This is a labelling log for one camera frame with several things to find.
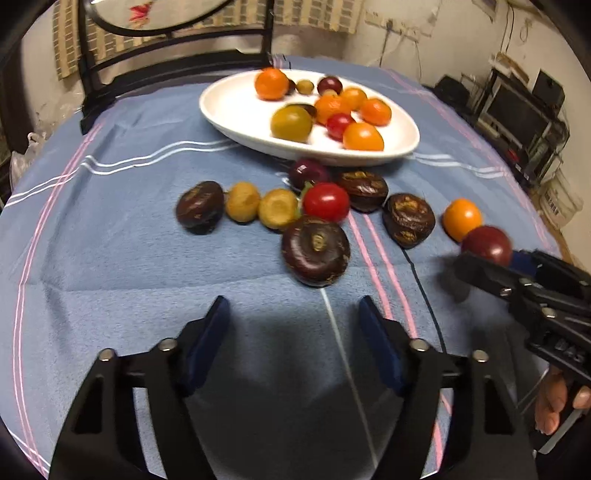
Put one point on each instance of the dark water chestnut on plate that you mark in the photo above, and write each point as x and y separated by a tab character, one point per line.
291	87

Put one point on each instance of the striped beige curtain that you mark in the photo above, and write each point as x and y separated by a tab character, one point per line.
335	16

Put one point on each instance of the small tan longan on plate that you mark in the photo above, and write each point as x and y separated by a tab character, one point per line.
305	87

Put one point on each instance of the red cherry tomato on plate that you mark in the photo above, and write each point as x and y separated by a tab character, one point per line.
337	124

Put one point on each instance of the white oval plate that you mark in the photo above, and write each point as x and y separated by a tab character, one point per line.
231	105

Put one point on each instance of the yellow green citrus fruit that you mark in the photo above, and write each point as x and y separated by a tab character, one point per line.
292	124

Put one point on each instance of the black monitor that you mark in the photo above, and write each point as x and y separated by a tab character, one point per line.
510	107

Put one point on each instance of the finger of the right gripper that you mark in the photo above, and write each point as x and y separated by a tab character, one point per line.
523	263
495	279

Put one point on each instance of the tan longan fruit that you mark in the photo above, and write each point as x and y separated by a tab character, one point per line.
242	202
278	209

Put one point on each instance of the orange tangerine on plate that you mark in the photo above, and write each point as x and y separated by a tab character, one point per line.
271	84

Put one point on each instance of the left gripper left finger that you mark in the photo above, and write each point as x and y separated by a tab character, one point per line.
100	438

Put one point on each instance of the yellow orange tangerine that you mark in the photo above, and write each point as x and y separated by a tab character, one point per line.
361	136
354	97

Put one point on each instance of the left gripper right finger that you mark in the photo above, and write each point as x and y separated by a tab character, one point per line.
486	438

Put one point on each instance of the person's right hand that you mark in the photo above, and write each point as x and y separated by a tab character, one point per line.
552	399

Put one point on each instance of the white plastic bag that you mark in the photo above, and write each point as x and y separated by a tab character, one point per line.
20	163

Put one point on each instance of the blue striped tablecloth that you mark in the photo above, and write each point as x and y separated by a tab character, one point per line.
92	257

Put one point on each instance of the wall power strip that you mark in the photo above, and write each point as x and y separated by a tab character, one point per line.
399	27

